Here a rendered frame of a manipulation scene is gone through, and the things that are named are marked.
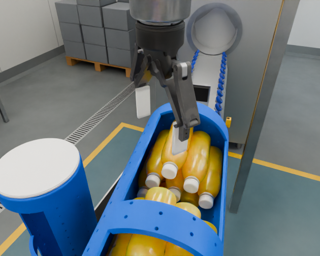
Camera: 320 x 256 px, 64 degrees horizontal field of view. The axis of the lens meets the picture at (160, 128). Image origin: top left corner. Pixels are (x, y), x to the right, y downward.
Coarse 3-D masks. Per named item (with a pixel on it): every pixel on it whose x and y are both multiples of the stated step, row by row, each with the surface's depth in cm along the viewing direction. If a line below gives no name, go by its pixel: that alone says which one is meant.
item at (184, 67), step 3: (171, 60) 39; (174, 60) 39; (177, 60) 38; (174, 63) 38; (177, 63) 37; (180, 63) 37; (183, 63) 37; (183, 66) 37; (186, 66) 37; (183, 69) 37; (186, 69) 37; (183, 72) 37; (186, 72) 37; (183, 75) 37; (186, 75) 37
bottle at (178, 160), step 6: (174, 120) 80; (192, 132) 78; (168, 138) 73; (168, 144) 70; (162, 150) 70; (168, 150) 68; (186, 150) 70; (162, 156) 69; (168, 156) 67; (174, 156) 67; (180, 156) 67; (186, 156) 70; (162, 162) 68; (168, 162) 66; (174, 162) 66; (180, 162) 67
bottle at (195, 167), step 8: (192, 136) 80; (200, 136) 78; (208, 136) 80; (192, 144) 76; (200, 144) 75; (208, 144) 78; (192, 152) 73; (200, 152) 73; (208, 152) 76; (192, 160) 70; (200, 160) 70; (208, 160) 74; (184, 168) 70; (192, 168) 68; (200, 168) 69; (184, 176) 69; (192, 176) 68; (200, 176) 68
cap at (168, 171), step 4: (168, 164) 66; (164, 168) 65; (168, 168) 64; (172, 168) 64; (164, 172) 65; (168, 172) 65; (172, 172) 64; (176, 172) 65; (164, 176) 66; (168, 176) 66; (172, 176) 65
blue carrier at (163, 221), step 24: (168, 120) 87; (216, 120) 78; (144, 144) 68; (216, 144) 88; (120, 192) 56; (120, 216) 49; (144, 216) 47; (168, 216) 47; (192, 216) 49; (216, 216) 68; (96, 240) 47; (168, 240) 45; (192, 240) 45; (216, 240) 50
